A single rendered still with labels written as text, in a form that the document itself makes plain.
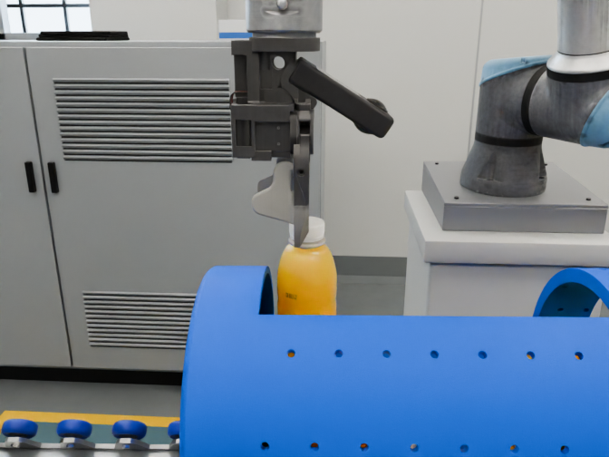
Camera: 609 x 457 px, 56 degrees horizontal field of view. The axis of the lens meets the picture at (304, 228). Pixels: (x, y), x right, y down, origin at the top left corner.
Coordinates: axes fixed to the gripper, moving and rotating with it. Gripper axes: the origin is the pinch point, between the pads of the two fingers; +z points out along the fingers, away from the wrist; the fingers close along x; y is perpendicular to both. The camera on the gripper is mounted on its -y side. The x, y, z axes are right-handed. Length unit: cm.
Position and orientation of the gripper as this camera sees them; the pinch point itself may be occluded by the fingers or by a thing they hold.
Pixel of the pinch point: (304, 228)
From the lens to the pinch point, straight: 62.7
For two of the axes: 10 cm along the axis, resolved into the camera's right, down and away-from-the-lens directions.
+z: -0.1, 9.4, 3.3
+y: -10.0, -0.1, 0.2
